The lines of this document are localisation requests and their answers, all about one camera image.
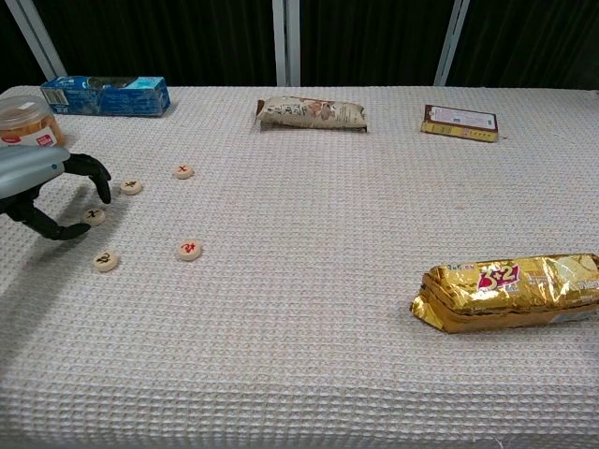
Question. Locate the white metal frame post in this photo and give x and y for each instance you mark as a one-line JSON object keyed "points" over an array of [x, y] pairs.
{"points": [[451, 42], [286, 42], [35, 39]]}

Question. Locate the gold foil biscuit package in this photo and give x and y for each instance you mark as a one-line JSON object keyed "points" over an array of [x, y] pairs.
{"points": [[505, 294]]}

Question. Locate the beige waffle table cloth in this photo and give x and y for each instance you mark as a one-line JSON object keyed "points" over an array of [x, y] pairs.
{"points": [[299, 304]]}

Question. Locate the blue cookie box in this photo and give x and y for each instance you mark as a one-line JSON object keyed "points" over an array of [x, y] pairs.
{"points": [[117, 98]]}

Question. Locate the brown yellow flat box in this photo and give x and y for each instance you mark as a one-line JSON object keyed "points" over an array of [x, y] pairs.
{"points": [[461, 122]]}

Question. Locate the black curtain backdrop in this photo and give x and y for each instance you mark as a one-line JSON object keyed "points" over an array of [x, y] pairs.
{"points": [[164, 37]]}

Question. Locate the clear plastic snack jar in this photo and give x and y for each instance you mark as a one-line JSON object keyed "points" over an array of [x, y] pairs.
{"points": [[28, 121]]}

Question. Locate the wooden chess piece black character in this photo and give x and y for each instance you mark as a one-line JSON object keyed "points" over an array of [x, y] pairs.
{"points": [[94, 216], [131, 186], [106, 261]]}

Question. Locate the beige brown snack bag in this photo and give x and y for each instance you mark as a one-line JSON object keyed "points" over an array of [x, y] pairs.
{"points": [[309, 114]]}

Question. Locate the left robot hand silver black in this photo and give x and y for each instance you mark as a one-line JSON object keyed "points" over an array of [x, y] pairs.
{"points": [[28, 168]]}

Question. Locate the wooden chess piece red character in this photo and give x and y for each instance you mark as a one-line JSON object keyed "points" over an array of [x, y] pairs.
{"points": [[190, 250], [183, 171]]}

